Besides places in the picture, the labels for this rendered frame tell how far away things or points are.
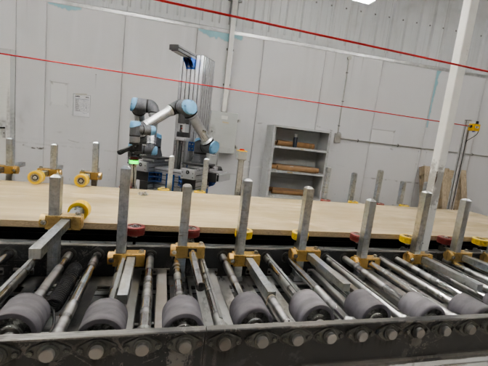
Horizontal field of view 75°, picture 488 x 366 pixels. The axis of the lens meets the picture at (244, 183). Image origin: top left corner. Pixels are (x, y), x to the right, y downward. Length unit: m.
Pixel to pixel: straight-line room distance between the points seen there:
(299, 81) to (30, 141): 4.05
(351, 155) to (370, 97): 0.99
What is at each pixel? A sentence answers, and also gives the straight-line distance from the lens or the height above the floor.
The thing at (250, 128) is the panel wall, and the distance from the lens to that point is 5.06.
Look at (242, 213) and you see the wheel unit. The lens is 1.31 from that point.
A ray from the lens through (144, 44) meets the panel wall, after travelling 5.15.
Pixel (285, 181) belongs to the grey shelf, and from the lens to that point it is 5.25.
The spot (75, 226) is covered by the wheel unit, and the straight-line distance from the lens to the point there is 1.31.
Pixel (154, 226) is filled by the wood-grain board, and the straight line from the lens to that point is 1.45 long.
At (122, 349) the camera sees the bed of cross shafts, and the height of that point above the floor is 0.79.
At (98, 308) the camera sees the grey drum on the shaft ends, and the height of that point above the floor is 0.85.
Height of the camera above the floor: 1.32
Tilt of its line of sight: 8 degrees down
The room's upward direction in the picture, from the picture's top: 7 degrees clockwise
